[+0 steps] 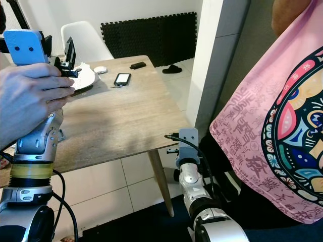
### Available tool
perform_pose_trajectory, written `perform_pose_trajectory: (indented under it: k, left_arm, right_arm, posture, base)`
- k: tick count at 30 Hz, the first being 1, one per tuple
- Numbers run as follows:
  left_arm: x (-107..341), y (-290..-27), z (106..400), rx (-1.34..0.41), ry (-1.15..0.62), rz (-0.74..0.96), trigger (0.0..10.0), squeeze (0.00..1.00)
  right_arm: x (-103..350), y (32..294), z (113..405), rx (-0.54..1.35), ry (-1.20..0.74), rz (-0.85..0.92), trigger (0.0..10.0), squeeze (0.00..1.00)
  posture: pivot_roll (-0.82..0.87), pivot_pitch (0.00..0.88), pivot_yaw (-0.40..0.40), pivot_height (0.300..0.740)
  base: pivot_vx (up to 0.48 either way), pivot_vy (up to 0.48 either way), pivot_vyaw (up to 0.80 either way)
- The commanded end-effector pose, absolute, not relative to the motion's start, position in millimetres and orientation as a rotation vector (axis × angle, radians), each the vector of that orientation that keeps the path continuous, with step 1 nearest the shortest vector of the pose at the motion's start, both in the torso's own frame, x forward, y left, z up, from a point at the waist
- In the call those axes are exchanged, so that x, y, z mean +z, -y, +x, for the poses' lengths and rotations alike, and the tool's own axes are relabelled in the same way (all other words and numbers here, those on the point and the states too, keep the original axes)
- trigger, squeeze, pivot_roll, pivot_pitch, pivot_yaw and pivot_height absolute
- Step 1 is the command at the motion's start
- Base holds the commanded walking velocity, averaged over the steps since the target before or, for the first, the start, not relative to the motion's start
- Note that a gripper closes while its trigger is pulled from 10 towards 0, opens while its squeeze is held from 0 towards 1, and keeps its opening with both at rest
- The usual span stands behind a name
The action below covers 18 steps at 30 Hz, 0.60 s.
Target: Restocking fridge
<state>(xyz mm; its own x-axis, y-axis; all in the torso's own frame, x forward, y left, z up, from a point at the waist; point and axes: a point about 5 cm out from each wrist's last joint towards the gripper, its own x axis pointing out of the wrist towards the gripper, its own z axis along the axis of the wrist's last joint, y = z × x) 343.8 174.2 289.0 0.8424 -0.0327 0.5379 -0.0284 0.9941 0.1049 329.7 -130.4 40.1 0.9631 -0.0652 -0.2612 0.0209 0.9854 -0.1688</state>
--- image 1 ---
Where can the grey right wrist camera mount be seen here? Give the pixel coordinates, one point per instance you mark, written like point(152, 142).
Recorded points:
point(188, 141)

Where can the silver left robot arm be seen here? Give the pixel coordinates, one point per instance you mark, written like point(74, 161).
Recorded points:
point(38, 143)

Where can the black foam tile panel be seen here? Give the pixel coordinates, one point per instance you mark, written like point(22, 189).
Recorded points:
point(149, 38)

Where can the wooden table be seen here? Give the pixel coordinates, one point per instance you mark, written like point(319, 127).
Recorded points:
point(131, 116)

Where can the person in pink shirt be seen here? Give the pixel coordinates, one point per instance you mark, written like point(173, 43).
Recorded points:
point(247, 151)

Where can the black camera module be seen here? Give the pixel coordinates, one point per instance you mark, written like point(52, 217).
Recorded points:
point(4, 45)

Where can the black slipper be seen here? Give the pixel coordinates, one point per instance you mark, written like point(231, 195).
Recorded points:
point(171, 69)

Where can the small black smartphone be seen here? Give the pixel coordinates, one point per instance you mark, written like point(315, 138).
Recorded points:
point(122, 79)

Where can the black metal stand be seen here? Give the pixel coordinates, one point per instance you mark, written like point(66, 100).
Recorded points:
point(19, 15)

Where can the white plastic chair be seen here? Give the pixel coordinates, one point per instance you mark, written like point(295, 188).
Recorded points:
point(91, 43)

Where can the small black box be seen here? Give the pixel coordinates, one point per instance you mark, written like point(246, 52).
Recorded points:
point(138, 65)

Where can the white round puck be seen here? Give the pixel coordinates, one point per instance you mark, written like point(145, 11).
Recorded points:
point(101, 69)

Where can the grey-shorts person's right hand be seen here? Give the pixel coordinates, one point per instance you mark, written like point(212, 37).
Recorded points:
point(30, 101)

